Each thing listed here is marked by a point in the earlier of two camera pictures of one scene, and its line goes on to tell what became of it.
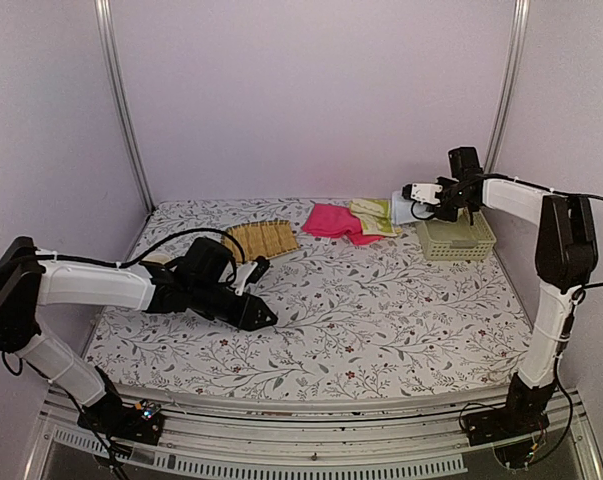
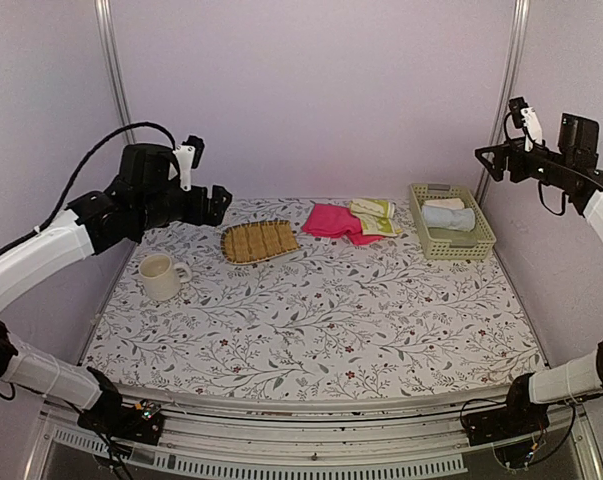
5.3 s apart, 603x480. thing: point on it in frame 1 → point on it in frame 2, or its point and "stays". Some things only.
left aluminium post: x=110 y=49 stays
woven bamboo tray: x=262 y=239 stays
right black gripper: x=450 y=215 → x=504 y=151
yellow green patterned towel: x=375 y=216 stays
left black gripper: x=246 y=317 → x=199 y=215
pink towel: x=333 y=221 stays
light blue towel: x=401 y=209 → x=446 y=218
